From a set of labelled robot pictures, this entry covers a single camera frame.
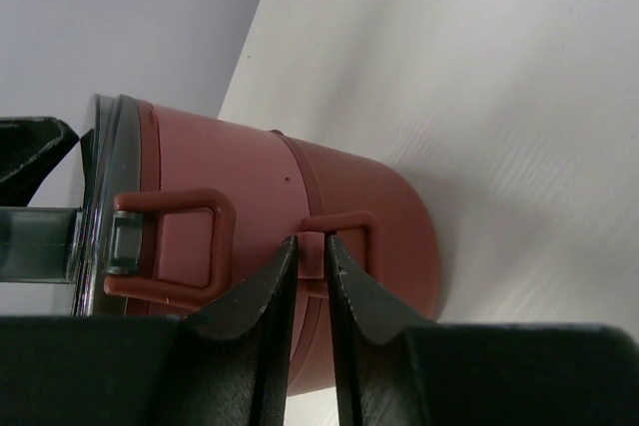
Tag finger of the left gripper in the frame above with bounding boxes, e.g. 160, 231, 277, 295
1, 117, 79, 207

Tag pink steel-lined pot with handles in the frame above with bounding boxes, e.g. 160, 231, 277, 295
134, 99, 330, 320

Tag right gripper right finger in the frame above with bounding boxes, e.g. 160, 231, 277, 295
326, 237, 638, 425

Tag grey transparent lid with handles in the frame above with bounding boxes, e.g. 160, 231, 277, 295
0, 93, 236, 318

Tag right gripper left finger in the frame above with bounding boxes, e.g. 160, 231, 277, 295
1, 237, 299, 425

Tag dark red steel-lined pot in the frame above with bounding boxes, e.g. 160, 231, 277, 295
280, 135, 440, 396

